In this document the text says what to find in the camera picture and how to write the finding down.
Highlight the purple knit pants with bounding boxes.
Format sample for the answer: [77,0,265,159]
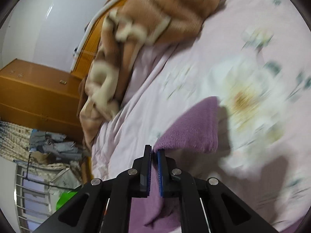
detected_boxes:
[129,96,218,232]

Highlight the pile of grey clothes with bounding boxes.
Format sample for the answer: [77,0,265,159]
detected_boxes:
[29,129,90,164]

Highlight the green shopping bag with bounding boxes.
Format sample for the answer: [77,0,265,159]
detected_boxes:
[56,191,77,210]

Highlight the wooden wardrobe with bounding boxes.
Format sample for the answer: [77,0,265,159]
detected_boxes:
[0,59,83,143]

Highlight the wooden headboard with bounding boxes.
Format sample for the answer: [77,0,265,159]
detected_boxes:
[71,0,127,79]

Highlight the pink floral duvet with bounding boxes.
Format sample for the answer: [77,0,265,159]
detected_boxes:
[92,0,310,232]

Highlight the brown fleece blanket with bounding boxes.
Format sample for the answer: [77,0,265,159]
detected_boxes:
[78,0,225,149]

